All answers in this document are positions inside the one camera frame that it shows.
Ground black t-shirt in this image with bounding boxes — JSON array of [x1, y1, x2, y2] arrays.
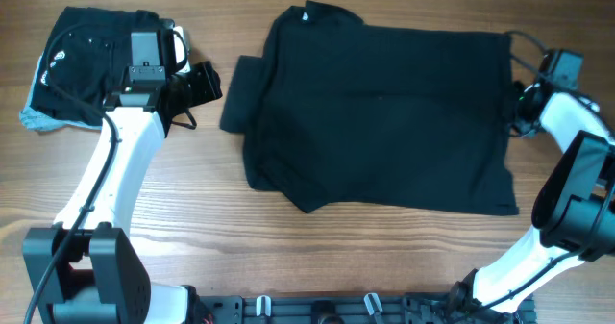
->
[[220, 1, 519, 216]]

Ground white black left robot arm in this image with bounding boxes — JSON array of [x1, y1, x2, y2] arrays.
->
[[22, 62, 222, 323]]

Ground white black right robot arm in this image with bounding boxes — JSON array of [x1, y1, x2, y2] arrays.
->
[[446, 88, 614, 319]]

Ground folded black polo shirt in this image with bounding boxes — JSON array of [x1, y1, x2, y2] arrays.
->
[[32, 7, 176, 128]]

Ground folded light blue jeans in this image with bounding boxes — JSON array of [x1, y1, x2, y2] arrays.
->
[[19, 57, 100, 132]]

